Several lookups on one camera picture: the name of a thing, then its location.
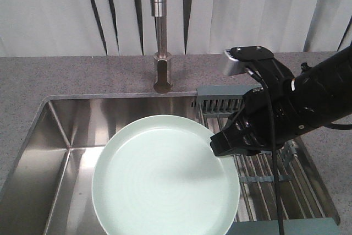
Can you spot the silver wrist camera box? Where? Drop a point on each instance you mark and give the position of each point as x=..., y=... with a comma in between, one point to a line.
x=234, y=61

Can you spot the steel kitchen faucet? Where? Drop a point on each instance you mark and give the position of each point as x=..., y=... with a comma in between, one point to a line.
x=162, y=59

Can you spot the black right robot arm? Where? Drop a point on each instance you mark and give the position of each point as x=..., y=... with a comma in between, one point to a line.
x=321, y=94

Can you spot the grey sink drying rack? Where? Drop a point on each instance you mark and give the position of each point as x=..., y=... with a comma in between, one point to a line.
x=261, y=185

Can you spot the light green round plate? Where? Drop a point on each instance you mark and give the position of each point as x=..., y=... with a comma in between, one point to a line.
x=158, y=175

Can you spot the stainless steel sink basin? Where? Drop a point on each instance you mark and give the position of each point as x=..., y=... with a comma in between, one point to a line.
x=50, y=189

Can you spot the white pleated curtain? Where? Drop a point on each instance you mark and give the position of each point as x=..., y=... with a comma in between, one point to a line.
x=126, y=27

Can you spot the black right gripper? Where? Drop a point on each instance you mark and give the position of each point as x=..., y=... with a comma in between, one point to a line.
x=265, y=122

